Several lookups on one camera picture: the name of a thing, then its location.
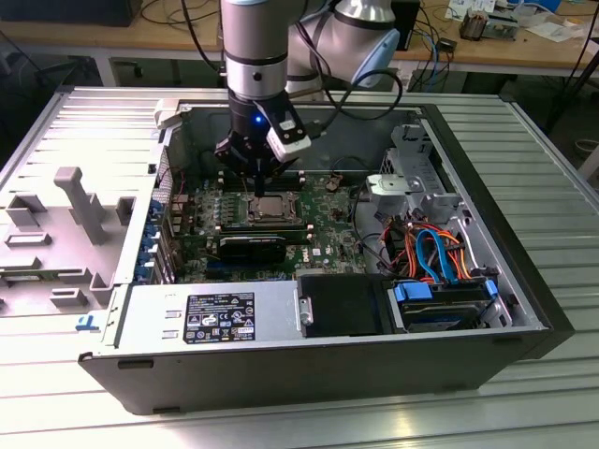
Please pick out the grey parts rack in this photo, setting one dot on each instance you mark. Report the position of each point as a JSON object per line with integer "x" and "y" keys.
{"x": 79, "y": 206}

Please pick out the hard disk in blue carrier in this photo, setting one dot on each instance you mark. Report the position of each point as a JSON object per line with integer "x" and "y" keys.
{"x": 435, "y": 313}

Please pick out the white paper sheet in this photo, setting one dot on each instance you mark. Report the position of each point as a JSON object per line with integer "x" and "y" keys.
{"x": 552, "y": 30}

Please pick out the blue expansion slot clip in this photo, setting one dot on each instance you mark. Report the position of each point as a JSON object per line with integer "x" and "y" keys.
{"x": 150, "y": 234}
{"x": 157, "y": 209}
{"x": 144, "y": 273}
{"x": 150, "y": 252}

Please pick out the black PC case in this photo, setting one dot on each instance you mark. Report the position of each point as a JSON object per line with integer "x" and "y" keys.
{"x": 281, "y": 374}

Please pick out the green RAM stick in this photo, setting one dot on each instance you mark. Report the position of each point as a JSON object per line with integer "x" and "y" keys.
{"x": 21, "y": 278}

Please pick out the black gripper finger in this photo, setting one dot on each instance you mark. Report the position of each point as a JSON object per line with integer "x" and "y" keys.
{"x": 281, "y": 167}
{"x": 238, "y": 156}

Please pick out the small black adapter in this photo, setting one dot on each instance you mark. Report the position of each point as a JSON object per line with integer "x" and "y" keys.
{"x": 447, "y": 44}

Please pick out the green motherboard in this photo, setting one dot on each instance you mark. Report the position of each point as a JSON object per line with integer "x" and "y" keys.
{"x": 327, "y": 224}

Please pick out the copper coil device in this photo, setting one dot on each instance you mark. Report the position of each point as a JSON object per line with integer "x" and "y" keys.
{"x": 472, "y": 25}

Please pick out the black monitor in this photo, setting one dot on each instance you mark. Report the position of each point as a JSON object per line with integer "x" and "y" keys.
{"x": 70, "y": 11}

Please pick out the CPU socket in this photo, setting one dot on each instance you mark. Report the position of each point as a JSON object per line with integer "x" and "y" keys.
{"x": 296, "y": 220}

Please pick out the black graphics card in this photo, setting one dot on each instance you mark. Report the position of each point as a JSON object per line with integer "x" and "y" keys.
{"x": 252, "y": 250}

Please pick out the printed paper sheet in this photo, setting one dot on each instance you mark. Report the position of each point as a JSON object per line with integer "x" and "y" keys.
{"x": 468, "y": 7}

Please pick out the long wooden desk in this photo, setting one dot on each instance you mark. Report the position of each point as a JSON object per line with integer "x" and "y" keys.
{"x": 140, "y": 39}

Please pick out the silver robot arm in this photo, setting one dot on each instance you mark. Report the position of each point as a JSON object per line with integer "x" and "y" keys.
{"x": 255, "y": 47}

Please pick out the grey electronics device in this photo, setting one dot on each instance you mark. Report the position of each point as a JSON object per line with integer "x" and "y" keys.
{"x": 503, "y": 28}

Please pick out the silver topped CPU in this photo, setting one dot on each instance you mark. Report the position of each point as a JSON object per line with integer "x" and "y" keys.
{"x": 273, "y": 208}

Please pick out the pale grey case latch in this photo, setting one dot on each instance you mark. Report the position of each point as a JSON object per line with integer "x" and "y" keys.
{"x": 164, "y": 112}

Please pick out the metal locking lever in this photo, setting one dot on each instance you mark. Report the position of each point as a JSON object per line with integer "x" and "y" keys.
{"x": 246, "y": 186}
{"x": 276, "y": 219}

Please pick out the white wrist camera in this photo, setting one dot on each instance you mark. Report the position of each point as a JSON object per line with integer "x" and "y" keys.
{"x": 290, "y": 145}

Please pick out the silver disk bay cage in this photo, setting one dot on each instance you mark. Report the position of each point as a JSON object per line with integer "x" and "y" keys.
{"x": 393, "y": 184}

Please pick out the black RAM slot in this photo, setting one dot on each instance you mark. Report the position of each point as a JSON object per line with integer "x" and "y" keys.
{"x": 236, "y": 187}
{"x": 262, "y": 225}
{"x": 236, "y": 182}
{"x": 287, "y": 177}
{"x": 262, "y": 230}

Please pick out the black drive bay cover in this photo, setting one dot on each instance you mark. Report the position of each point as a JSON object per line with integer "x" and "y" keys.
{"x": 341, "y": 304}

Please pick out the silver power supply unit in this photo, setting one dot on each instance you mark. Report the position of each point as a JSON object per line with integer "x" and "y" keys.
{"x": 150, "y": 322}

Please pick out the black upright box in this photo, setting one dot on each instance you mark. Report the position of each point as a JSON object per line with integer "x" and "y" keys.
{"x": 409, "y": 23}

